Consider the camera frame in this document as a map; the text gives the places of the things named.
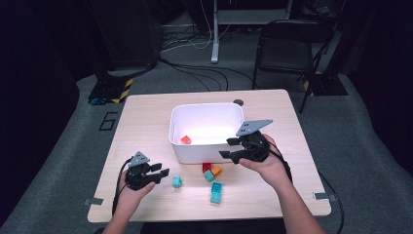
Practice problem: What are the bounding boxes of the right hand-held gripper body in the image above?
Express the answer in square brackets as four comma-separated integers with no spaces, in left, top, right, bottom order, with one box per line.
[230,118,274,165]

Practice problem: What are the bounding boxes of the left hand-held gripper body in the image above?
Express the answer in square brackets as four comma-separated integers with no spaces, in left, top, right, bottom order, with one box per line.
[125,151,157,191]

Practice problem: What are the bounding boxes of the white plastic bin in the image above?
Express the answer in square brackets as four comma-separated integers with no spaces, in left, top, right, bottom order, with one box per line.
[168,102,246,165]

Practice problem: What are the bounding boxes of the long turquoise toy brick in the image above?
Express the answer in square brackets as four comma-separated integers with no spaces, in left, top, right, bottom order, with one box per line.
[209,181,224,205]

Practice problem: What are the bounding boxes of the person's left hand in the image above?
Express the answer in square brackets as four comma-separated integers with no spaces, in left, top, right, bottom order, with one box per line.
[115,174,156,214]

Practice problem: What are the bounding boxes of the person's right hand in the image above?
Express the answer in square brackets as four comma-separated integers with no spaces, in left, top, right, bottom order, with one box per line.
[239,134,290,193]

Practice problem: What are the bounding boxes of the grey tape strip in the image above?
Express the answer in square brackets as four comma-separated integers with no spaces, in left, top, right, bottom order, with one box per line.
[312,191,337,201]
[82,197,104,207]

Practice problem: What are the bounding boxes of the person's dark pants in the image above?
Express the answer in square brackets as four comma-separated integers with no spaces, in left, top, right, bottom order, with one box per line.
[140,218,286,234]

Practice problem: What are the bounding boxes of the black stand base yellow stripes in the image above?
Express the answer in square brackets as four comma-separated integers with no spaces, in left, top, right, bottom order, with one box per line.
[88,77,134,105]

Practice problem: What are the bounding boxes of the black folding chair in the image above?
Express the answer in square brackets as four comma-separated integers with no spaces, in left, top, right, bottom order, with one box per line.
[251,19,335,115]

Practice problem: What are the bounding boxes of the dark curtain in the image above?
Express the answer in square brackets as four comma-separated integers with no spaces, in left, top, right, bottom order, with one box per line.
[337,0,413,176]
[0,0,98,228]

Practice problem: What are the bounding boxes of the left hand-held gripper cable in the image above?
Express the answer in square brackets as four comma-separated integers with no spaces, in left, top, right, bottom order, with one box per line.
[111,156,134,215]

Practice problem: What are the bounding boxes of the hand-held gripper cable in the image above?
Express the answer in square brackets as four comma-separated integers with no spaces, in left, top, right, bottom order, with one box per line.
[111,156,134,215]
[267,139,345,234]

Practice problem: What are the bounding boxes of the right hand-held gripper cable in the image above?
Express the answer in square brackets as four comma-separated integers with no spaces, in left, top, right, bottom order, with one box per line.
[267,139,345,234]

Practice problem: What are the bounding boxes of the black floor cables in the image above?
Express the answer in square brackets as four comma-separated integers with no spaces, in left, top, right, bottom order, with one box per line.
[159,57,257,92]

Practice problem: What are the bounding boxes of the white desk frame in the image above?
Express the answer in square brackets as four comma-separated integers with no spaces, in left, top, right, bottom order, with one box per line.
[210,0,293,64]

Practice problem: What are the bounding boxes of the white floor cables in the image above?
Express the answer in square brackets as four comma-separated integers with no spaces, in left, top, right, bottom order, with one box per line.
[160,0,232,53]

